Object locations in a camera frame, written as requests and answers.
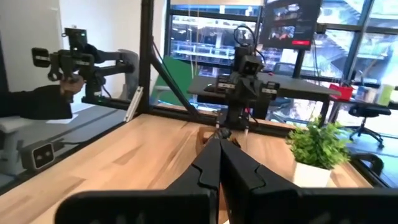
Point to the monitor with red bar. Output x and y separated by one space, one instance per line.
289 21

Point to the wooden tea organiser box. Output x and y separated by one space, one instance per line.
203 137

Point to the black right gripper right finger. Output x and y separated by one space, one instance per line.
242 174

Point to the black office chair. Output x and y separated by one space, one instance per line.
368 112

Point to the red box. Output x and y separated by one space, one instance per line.
341 91

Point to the green plant in white pot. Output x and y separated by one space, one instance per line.
317 146

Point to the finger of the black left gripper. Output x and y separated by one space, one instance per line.
252 115
231 115

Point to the window with dark frame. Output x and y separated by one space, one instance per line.
211 40

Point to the person's forearm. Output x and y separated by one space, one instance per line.
31 102

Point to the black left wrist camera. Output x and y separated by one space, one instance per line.
250 67

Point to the green panel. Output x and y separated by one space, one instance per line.
180 77

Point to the person's hand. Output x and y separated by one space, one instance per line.
71 87

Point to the green cup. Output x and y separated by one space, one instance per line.
385 95

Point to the grey table-level camera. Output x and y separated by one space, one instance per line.
38 155

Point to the silver light bar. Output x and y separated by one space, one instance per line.
133 104

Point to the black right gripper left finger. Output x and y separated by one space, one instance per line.
208 174

